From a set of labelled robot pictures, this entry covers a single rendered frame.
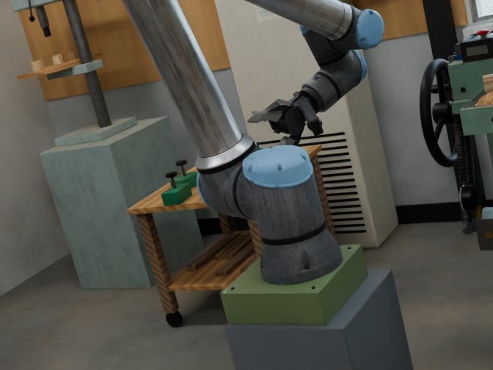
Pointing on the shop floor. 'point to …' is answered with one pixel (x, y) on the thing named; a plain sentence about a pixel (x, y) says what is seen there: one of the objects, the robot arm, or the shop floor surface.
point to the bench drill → (109, 177)
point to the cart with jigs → (176, 188)
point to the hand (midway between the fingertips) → (260, 147)
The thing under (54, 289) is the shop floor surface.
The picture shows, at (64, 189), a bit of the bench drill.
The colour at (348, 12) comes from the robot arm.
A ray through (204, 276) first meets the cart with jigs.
